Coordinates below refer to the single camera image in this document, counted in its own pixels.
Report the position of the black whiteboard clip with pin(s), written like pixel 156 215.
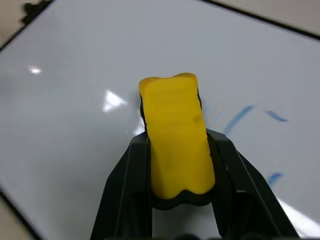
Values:
pixel 29 12

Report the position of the yellow whiteboard eraser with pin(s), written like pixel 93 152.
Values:
pixel 175 135

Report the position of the black-framed whiteboard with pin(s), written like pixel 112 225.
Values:
pixel 100 87

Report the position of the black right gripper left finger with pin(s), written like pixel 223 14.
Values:
pixel 125 190

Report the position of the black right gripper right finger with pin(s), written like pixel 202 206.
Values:
pixel 250 200

